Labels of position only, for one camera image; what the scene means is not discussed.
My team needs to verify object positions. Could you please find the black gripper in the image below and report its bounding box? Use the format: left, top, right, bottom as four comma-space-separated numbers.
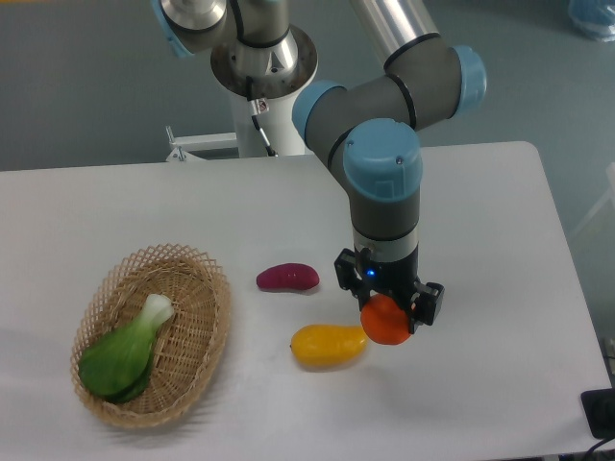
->
333, 247, 445, 334

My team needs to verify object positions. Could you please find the orange fruit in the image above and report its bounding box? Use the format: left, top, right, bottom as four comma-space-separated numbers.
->
360, 294, 411, 346

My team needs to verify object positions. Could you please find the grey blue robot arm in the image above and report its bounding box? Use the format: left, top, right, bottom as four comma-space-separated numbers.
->
152, 1, 487, 333

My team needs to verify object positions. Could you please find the woven bamboo basket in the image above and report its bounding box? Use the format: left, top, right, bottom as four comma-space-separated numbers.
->
70, 243, 232, 429

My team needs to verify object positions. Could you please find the yellow mango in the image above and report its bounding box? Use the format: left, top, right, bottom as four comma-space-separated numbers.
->
289, 325, 368, 369

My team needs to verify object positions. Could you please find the purple sweet potato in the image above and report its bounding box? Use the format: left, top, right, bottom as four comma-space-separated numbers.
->
256, 263, 320, 291

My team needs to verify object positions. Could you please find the black device at edge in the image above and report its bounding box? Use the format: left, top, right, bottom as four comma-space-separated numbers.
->
580, 388, 614, 439

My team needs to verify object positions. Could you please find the green bok choy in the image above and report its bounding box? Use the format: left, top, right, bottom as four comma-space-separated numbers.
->
78, 294, 174, 403

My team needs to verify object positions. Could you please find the blue plastic bag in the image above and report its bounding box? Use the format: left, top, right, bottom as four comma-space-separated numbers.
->
568, 0, 614, 42

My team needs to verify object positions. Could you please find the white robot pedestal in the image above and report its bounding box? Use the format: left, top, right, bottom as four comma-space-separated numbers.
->
166, 92, 308, 162

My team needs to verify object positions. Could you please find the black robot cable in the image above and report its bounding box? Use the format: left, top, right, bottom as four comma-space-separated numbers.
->
243, 75, 280, 158

